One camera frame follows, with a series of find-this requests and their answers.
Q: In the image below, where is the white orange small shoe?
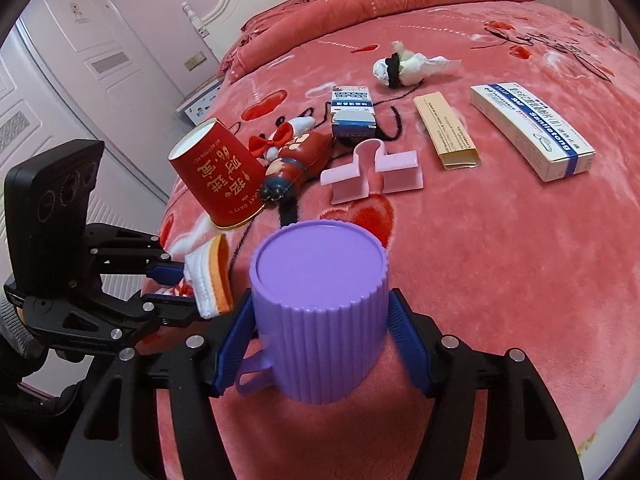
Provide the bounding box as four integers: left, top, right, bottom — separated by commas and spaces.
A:
184, 234, 233, 320

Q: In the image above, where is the red paper cup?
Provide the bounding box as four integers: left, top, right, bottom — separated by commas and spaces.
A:
168, 118, 266, 230

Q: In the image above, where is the purple ribbed plastic cup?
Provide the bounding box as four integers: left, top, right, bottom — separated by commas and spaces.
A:
235, 220, 390, 405

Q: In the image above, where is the white plush red bow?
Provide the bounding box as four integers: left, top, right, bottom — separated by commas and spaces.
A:
247, 116, 314, 162

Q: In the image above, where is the red pig squeeze toy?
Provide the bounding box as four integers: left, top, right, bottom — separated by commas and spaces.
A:
260, 131, 334, 203

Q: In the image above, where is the blue white medicine box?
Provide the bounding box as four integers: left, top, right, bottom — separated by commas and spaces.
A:
330, 86, 376, 139

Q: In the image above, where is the white nightstand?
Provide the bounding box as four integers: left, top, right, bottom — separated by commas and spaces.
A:
176, 77, 224, 126

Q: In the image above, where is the white wardrobe door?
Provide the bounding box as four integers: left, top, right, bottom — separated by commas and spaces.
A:
1, 0, 190, 203

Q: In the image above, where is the pink plastic clip holder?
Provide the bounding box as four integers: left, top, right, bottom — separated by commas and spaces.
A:
320, 139, 424, 205

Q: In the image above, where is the white blue long box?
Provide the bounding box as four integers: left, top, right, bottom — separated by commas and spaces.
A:
470, 82, 596, 182

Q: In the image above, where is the pink red bed blanket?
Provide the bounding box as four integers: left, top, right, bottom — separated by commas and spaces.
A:
139, 0, 640, 480

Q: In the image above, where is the beige long carton box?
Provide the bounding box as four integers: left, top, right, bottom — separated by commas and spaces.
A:
413, 92, 482, 170

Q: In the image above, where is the crumpled tissue black band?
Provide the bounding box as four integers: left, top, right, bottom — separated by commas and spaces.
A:
372, 41, 461, 89

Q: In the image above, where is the folded red quilt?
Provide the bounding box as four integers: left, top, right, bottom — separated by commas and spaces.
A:
218, 0, 534, 84

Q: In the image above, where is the wall power outlet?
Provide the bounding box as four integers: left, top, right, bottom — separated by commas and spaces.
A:
183, 51, 207, 72

